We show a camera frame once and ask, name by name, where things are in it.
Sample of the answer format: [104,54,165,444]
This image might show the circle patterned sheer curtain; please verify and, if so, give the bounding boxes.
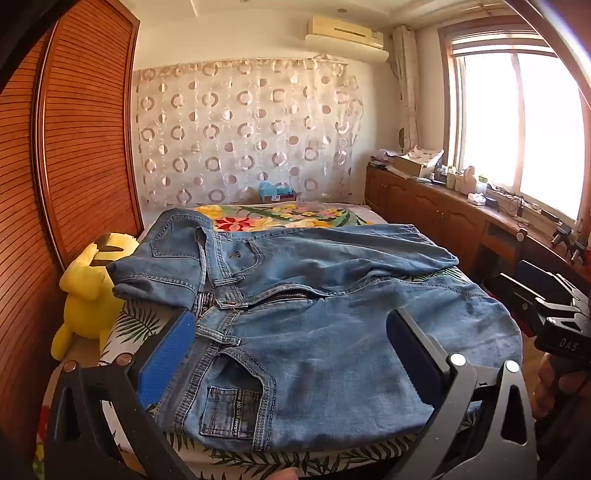
[133,56,364,207]

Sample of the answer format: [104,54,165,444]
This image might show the floral blanket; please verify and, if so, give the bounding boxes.
[191,200,376,232]

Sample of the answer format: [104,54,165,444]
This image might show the wooden louvered wardrobe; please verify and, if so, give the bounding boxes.
[0,0,145,462]

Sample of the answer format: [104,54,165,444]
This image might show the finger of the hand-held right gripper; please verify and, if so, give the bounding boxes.
[493,274,546,334]
[516,260,585,320]

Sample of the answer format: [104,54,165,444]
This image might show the blue denim pants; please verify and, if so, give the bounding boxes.
[106,208,525,453]

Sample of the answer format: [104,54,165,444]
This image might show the long wooden cabinet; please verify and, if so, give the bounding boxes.
[364,163,591,298]

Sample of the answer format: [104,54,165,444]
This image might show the printed white paper bag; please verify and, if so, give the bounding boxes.
[407,144,446,163]

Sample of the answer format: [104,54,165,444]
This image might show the cardboard box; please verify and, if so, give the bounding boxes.
[392,154,437,179]

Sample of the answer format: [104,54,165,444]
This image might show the leaf print bed sheet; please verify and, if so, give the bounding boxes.
[41,202,528,480]

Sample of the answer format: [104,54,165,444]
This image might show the person's left hand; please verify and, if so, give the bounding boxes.
[255,466,301,480]

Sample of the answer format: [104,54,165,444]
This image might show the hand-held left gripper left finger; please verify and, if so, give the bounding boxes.
[46,308,199,480]

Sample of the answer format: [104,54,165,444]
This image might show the patterned window drape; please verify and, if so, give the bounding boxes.
[390,24,422,154]

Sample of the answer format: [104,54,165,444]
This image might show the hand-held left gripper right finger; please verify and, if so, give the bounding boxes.
[385,308,539,480]

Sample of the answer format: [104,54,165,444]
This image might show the person's right hand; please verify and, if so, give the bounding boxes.
[534,357,591,419]

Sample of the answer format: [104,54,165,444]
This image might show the yellow plush toy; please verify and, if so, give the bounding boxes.
[51,232,138,361]

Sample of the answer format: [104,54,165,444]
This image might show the white power strip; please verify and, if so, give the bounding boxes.
[488,193,542,214]

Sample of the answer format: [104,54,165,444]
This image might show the blue plastic bag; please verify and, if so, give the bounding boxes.
[257,180,297,204]

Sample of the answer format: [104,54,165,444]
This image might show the wall air conditioner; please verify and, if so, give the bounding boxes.
[304,14,391,64]

